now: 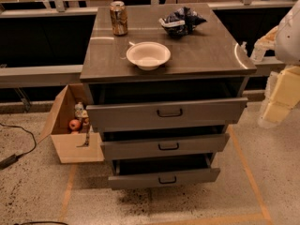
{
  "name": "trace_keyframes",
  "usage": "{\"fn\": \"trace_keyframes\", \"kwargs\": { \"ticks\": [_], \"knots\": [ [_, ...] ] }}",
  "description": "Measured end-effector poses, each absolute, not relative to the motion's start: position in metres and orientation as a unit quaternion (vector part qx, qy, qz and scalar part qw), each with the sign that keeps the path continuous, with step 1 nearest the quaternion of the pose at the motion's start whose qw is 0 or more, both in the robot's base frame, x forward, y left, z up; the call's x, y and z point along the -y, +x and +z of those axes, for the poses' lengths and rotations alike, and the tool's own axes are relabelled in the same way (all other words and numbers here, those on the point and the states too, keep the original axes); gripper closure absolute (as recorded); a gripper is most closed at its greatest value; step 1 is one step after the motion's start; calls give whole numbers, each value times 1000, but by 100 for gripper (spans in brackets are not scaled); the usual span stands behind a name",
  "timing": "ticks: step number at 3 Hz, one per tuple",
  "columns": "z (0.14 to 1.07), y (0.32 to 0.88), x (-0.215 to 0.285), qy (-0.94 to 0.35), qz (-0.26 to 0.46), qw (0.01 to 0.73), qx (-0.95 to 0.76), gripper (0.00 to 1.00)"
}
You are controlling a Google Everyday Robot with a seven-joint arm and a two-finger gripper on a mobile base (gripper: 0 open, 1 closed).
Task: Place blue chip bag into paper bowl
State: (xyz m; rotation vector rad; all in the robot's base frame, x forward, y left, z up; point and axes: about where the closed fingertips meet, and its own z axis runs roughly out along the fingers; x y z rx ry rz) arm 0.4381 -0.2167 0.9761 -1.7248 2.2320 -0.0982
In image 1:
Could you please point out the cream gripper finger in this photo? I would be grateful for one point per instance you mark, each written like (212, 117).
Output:
(272, 114)
(283, 88)

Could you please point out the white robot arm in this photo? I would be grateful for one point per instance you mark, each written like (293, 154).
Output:
(287, 43)

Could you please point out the grey drawer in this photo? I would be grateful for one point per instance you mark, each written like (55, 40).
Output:
(160, 115)
(129, 180)
(164, 147)

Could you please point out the top grey drawer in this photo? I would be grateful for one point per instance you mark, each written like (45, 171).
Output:
(160, 115)

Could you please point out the blue chip bag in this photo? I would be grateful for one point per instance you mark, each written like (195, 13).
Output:
(182, 22)

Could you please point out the white paper bowl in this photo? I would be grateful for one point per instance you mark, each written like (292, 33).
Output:
(148, 55)

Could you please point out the red apple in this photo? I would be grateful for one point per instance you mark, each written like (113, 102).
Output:
(74, 125)

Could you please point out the bottom grey drawer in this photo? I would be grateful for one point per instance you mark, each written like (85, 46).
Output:
(129, 180)

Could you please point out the gold soda can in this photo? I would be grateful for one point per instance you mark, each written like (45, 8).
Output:
(119, 18)

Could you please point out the grey metal rail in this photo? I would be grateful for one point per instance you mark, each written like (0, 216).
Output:
(13, 77)

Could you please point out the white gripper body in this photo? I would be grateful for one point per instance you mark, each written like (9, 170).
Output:
(289, 39)

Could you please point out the open cardboard box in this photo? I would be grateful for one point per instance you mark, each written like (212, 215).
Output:
(70, 147)

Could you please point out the middle grey drawer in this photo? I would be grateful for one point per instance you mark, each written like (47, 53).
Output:
(164, 147)

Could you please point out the grey drawer cabinet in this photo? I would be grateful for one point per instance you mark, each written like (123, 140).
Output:
(206, 64)

